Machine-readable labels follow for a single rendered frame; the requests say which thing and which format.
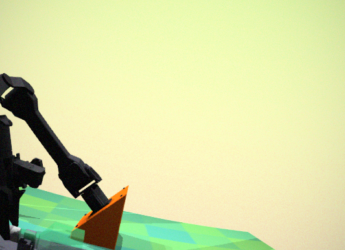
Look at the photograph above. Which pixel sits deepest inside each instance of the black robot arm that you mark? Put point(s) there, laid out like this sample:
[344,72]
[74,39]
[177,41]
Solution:
[72,171]

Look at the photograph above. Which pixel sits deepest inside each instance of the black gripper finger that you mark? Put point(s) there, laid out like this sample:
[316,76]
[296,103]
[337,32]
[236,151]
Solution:
[14,211]
[4,222]

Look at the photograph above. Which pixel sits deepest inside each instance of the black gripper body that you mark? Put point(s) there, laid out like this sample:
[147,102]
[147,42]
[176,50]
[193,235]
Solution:
[7,187]

